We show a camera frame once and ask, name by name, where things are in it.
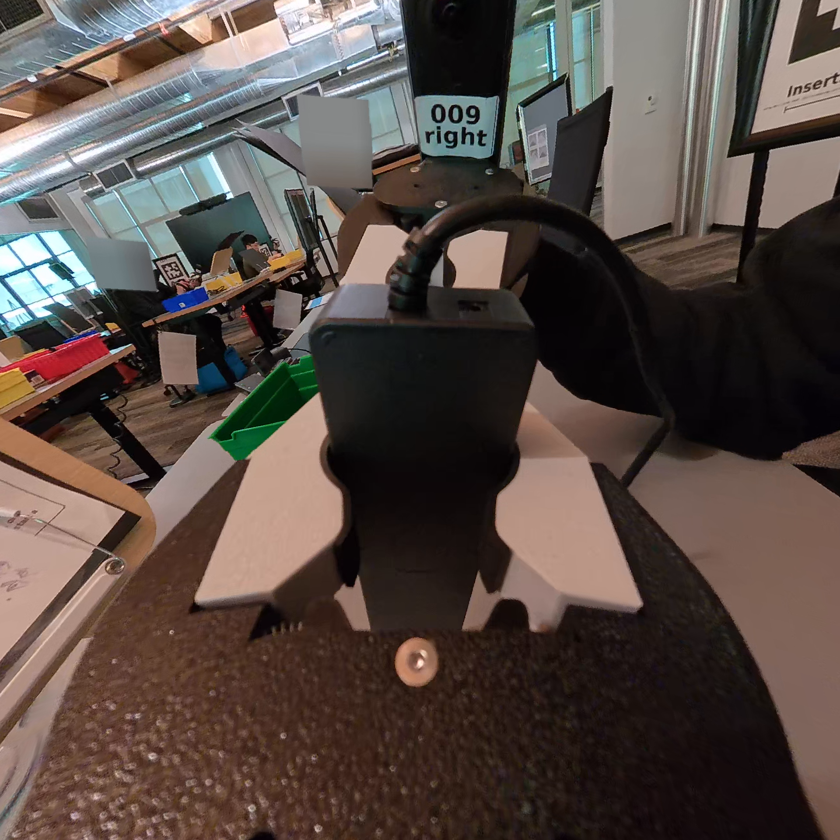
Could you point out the green plastic bin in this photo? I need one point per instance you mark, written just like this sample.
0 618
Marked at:
262 420

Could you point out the blue bag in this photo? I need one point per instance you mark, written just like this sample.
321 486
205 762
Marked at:
220 374

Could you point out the person's right forearm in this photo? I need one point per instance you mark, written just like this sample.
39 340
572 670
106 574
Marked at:
722 341

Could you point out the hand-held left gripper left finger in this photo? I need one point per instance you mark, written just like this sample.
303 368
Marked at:
275 525

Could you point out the hanging white paper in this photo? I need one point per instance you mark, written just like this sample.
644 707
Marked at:
287 308
178 358

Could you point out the black white marker sign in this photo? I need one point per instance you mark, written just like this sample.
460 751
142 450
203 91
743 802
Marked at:
169 272

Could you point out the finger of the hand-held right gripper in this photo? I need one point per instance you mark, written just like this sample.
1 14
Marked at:
367 256
479 262

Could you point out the small blue storage bin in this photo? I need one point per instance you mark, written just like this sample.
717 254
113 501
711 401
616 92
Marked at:
187 303

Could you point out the red storage bin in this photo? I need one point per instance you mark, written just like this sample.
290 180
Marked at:
65 358

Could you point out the wooden display board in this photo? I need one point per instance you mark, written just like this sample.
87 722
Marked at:
98 482

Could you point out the small yellow storage bin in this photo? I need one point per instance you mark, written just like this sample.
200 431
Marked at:
223 283
287 261

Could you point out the black multi-port usb hub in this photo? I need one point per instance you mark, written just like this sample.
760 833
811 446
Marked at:
420 407

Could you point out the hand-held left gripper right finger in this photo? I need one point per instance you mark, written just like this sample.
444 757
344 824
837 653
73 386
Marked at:
571 525

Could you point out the silver ventilation duct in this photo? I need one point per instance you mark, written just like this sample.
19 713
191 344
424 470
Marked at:
131 118

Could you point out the framed sign on stand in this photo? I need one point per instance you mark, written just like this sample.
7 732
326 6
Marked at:
807 79

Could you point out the large black wall screen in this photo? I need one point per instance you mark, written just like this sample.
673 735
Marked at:
210 229

